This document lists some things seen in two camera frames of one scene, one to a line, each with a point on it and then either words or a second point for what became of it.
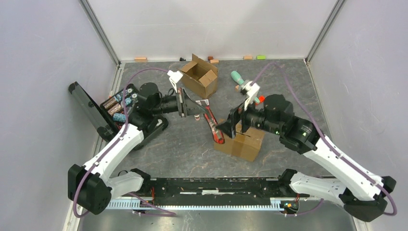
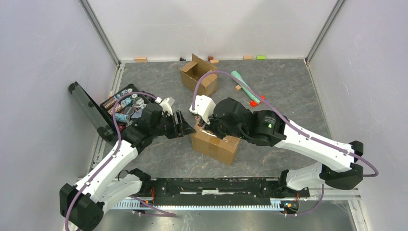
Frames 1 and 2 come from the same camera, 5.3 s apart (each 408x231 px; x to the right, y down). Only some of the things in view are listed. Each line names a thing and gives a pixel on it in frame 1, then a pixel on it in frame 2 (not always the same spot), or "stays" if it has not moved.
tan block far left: (140, 59) stays
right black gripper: (229, 126) to (211, 127)
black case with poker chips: (121, 109) stays
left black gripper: (189, 107) to (182, 129)
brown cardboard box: (246, 145) to (223, 149)
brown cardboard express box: (200, 77) stays
